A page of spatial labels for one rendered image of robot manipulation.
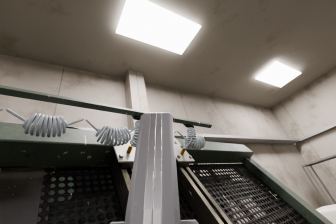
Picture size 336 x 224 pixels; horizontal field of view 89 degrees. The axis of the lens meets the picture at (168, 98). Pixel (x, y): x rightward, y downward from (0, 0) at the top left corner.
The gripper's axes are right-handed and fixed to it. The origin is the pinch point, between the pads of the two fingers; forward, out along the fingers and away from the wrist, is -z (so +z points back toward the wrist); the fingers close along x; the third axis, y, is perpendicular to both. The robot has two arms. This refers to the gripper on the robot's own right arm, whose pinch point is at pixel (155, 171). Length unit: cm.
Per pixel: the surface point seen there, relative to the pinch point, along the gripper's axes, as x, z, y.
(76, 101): 27, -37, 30
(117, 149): 17, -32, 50
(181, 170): -8, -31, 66
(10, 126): 49, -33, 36
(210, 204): -18, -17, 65
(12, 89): 40, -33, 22
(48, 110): 159, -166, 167
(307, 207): -80, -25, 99
